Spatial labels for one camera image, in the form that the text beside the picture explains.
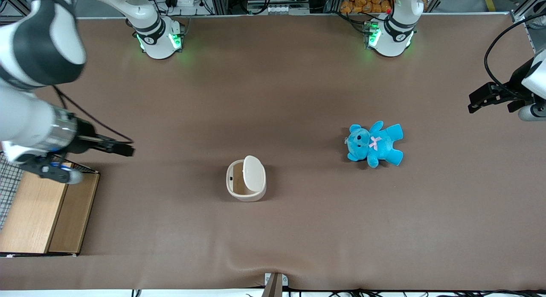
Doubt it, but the beige trash can body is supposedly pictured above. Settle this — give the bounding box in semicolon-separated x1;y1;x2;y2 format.
226;159;267;202

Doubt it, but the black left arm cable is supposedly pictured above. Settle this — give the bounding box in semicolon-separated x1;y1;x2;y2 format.
484;13;546;95

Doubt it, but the white trash can lid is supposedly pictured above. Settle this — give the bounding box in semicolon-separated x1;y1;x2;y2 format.
242;155;265;192

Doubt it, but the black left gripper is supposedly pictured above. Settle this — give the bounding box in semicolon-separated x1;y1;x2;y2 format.
468;71;534;114

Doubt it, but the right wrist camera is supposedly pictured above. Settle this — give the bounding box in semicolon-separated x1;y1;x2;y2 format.
31;155;84;185

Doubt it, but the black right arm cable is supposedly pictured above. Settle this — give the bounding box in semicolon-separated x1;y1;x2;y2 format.
52;85;134;145

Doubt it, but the wire mesh basket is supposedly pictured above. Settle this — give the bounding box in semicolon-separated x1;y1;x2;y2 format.
0;151;25;230

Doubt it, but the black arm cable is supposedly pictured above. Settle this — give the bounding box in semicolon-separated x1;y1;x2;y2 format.
484;13;546;95
52;85;134;145

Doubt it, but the orange plush toys pile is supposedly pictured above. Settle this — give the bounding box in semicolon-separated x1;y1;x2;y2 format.
340;0;393;15

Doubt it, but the aluminium frame profile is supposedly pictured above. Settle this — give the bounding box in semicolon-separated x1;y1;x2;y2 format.
511;0;546;23

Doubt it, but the black cables bundle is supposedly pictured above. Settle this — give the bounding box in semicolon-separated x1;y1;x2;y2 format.
245;288;546;297

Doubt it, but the brown table mat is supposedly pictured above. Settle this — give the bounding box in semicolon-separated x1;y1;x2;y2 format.
0;13;546;291

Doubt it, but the wooden box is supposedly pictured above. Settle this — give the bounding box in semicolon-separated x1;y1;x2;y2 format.
0;160;100;258

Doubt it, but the blue teddy bear plush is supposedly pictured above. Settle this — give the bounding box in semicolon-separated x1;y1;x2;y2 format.
346;121;404;169

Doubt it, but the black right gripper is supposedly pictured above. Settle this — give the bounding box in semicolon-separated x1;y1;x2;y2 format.
75;119;136;157

